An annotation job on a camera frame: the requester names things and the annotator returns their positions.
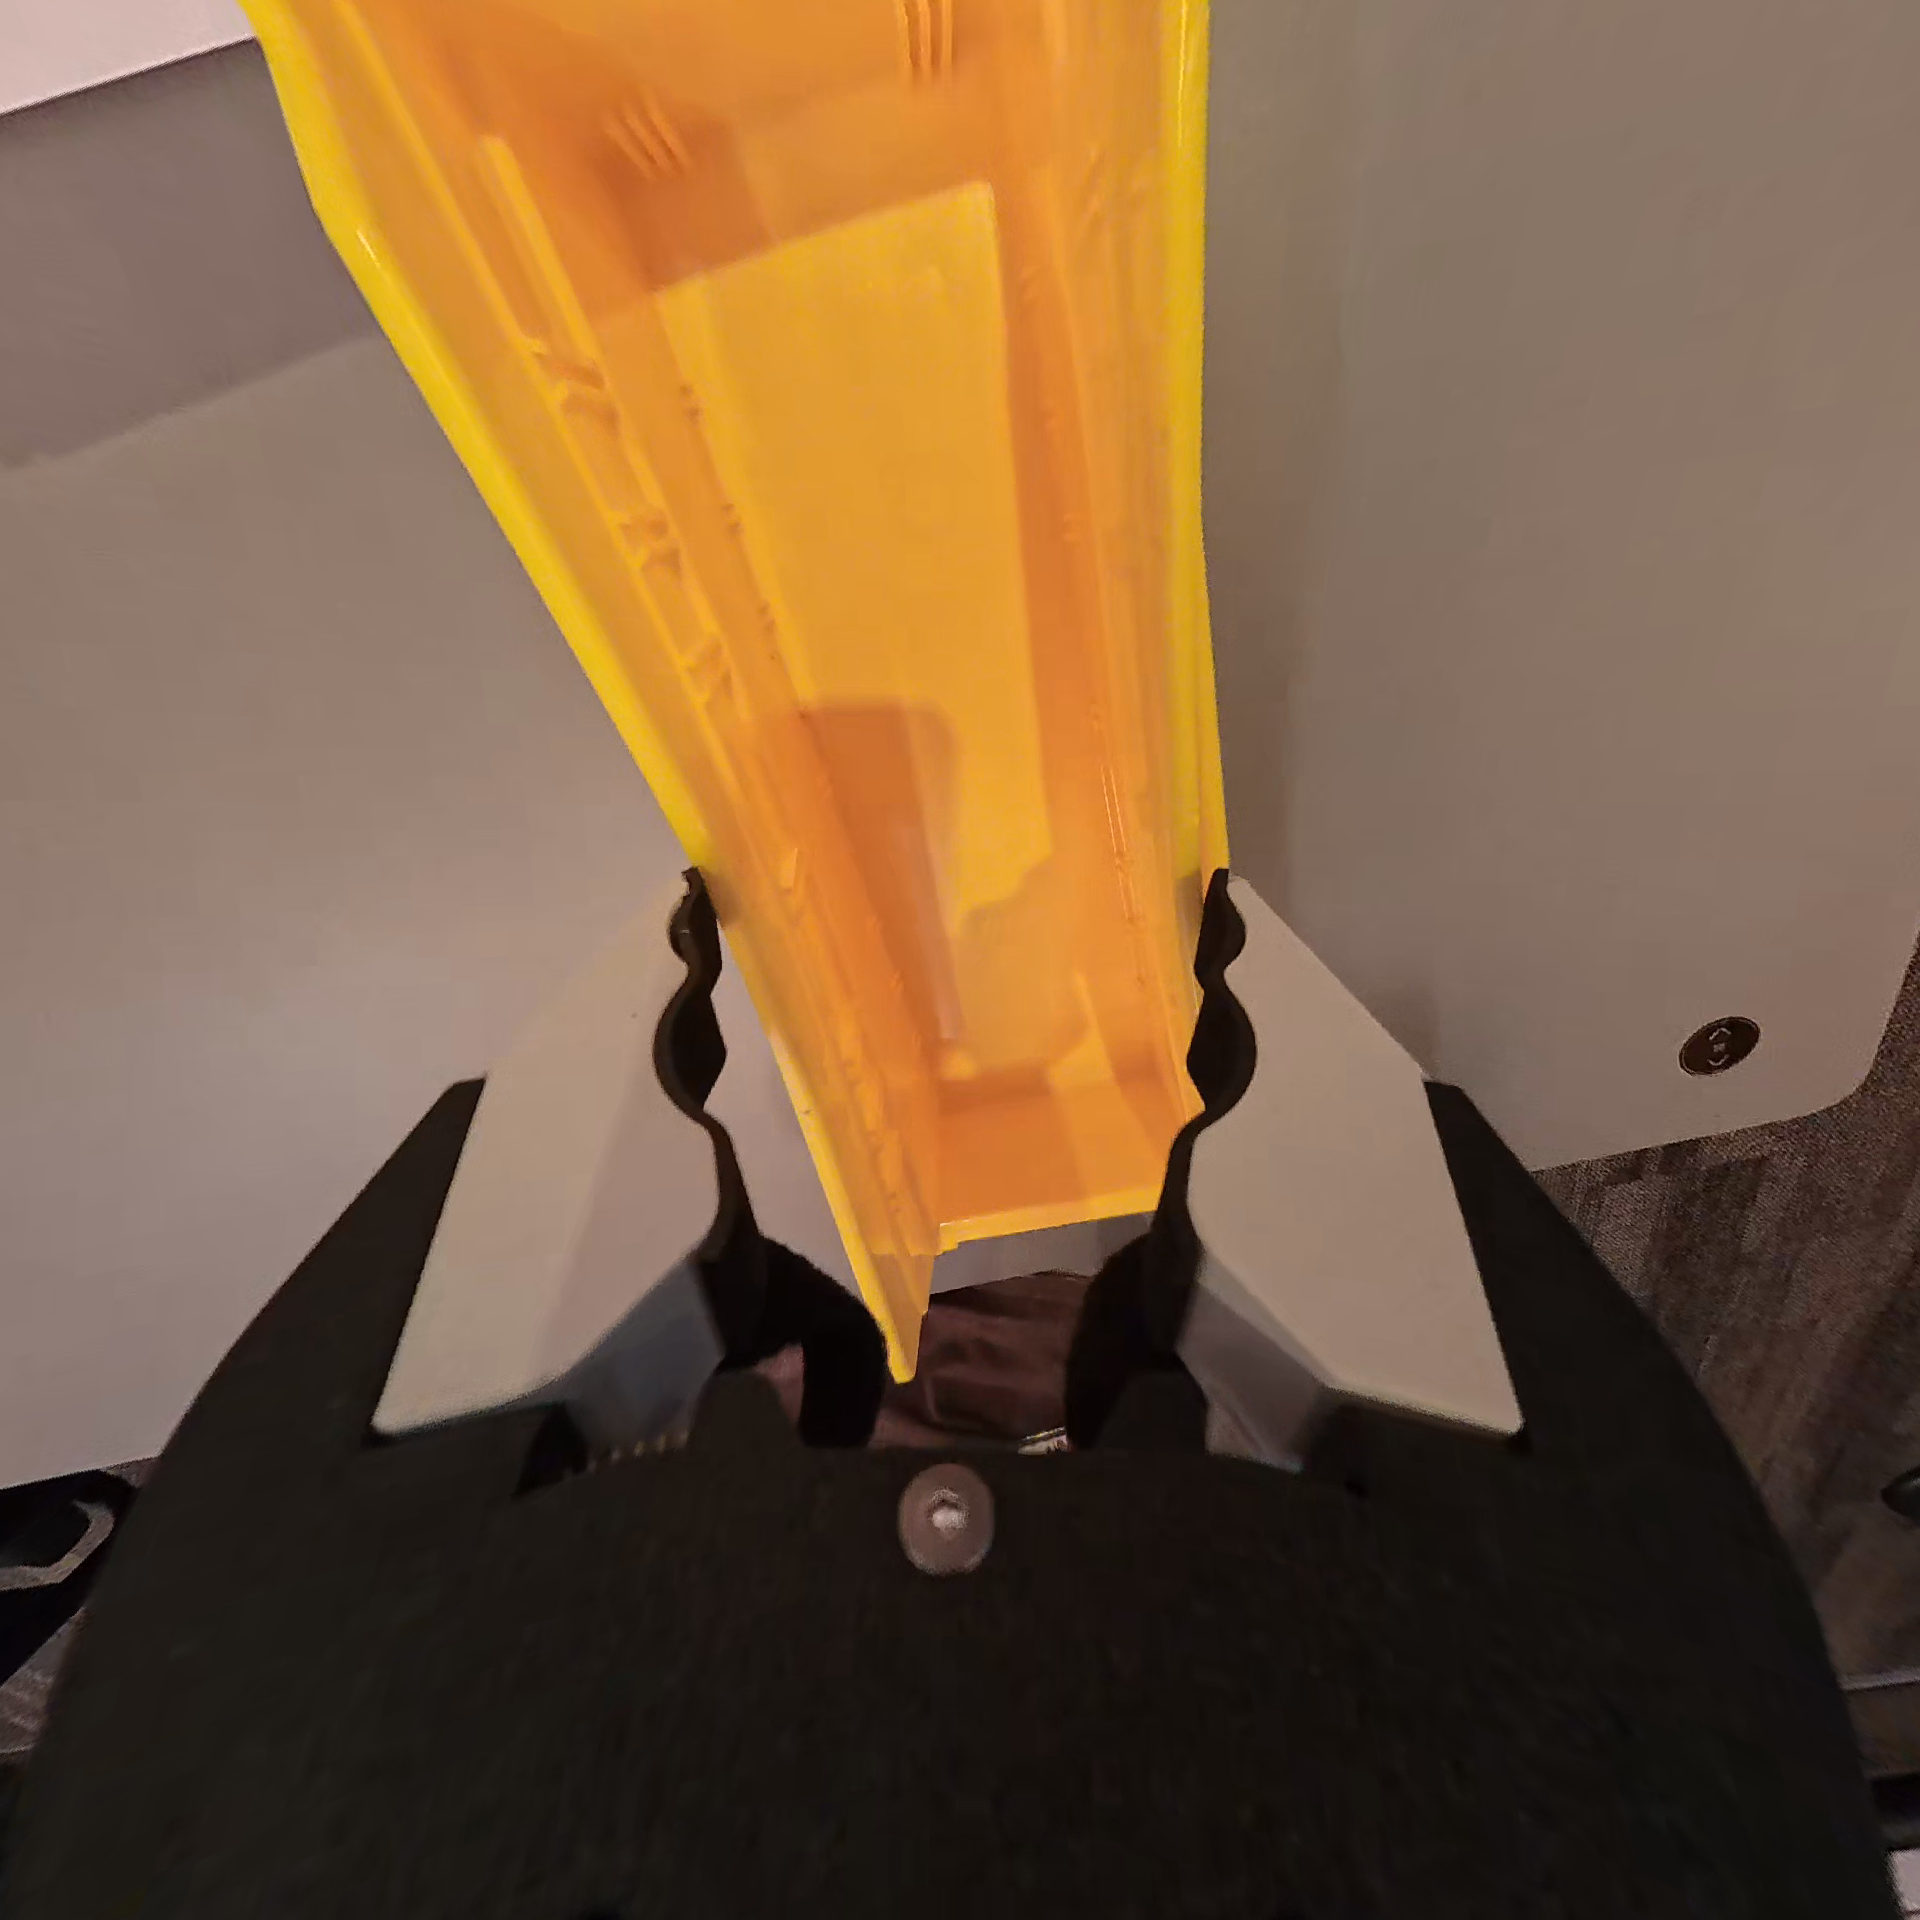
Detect person's brown trousers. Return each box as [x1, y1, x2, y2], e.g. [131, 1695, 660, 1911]
[906, 1271, 1106, 1448]

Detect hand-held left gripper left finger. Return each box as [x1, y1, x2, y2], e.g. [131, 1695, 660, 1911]
[374, 865, 764, 1453]

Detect grey desk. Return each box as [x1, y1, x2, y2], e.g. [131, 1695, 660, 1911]
[0, 0, 1920, 1489]

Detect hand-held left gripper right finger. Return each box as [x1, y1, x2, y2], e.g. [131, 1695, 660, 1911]
[1148, 865, 1525, 1470]

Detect yellow plastic storage bin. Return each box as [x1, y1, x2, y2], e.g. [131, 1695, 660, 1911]
[242, 0, 1233, 1384]

